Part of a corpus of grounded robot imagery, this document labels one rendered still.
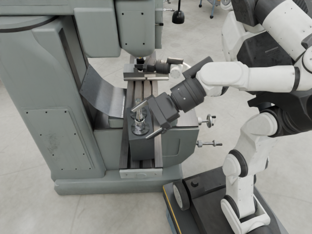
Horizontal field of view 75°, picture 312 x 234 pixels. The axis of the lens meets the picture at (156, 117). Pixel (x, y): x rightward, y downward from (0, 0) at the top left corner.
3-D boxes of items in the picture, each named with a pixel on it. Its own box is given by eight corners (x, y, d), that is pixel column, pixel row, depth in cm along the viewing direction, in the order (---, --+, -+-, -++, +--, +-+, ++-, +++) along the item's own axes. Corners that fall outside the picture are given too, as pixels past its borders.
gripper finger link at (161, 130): (145, 137, 62) (162, 126, 61) (148, 138, 65) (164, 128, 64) (147, 142, 62) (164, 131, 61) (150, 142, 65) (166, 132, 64)
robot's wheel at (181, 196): (188, 212, 146) (191, 201, 132) (181, 215, 145) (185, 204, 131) (177, 187, 159) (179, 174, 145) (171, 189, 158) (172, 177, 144)
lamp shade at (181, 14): (186, 22, 119) (188, 10, 115) (177, 25, 116) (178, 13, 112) (178, 18, 123) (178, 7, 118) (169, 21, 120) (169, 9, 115)
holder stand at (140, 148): (149, 127, 124) (148, 103, 110) (154, 159, 109) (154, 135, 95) (129, 129, 123) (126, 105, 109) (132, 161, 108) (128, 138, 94)
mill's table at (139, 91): (155, 57, 195) (155, 49, 190) (163, 178, 110) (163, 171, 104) (131, 57, 195) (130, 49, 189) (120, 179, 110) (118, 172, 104)
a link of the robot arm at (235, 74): (200, 93, 65) (247, 93, 61) (198, 83, 56) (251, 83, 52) (202, 73, 66) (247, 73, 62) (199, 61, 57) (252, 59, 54)
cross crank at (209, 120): (211, 120, 177) (214, 110, 169) (214, 130, 169) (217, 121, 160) (193, 120, 177) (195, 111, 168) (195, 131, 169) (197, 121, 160)
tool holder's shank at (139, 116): (144, 118, 94) (143, 100, 86) (139, 121, 92) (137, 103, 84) (139, 114, 95) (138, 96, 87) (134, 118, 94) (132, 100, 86)
